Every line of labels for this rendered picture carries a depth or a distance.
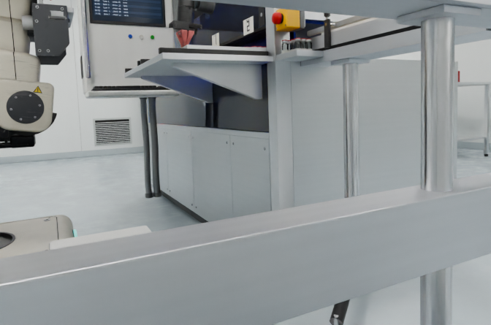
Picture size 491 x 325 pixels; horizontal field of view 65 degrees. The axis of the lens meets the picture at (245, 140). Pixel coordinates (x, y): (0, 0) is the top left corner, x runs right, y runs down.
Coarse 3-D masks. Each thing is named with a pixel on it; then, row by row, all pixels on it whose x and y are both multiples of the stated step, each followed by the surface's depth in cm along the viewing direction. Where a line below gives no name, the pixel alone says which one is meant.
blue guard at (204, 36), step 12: (216, 12) 181; (228, 12) 170; (240, 12) 159; (252, 12) 150; (264, 12) 142; (204, 24) 196; (216, 24) 182; (228, 24) 171; (240, 24) 160; (204, 36) 197; (228, 36) 171
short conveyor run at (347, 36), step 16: (320, 32) 136; (336, 32) 124; (352, 32) 118; (368, 32) 112; (384, 32) 107; (400, 32) 102; (416, 32) 97; (464, 32) 86; (480, 32) 84; (320, 48) 132; (336, 48) 125; (352, 48) 118; (368, 48) 112; (384, 48) 107; (400, 48) 104; (416, 48) 106; (304, 64) 141; (320, 64) 138
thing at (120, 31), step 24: (96, 0) 204; (120, 0) 209; (144, 0) 214; (168, 0) 220; (96, 24) 205; (120, 24) 210; (144, 24) 215; (168, 24) 221; (96, 48) 206; (120, 48) 211; (144, 48) 216; (96, 72) 207; (120, 72) 212
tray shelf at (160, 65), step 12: (156, 60) 128; (168, 60) 125; (180, 60) 126; (192, 60) 127; (204, 60) 128; (216, 60) 130; (228, 60) 131; (240, 60) 133; (252, 60) 135; (264, 60) 138; (132, 72) 165; (144, 72) 162; (156, 72) 164; (168, 72) 166; (180, 72) 168
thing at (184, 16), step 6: (180, 6) 132; (180, 12) 132; (186, 12) 132; (192, 12) 134; (180, 18) 133; (186, 18) 132; (192, 18) 134; (174, 24) 130; (192, 24) 133; (198, 24) 134
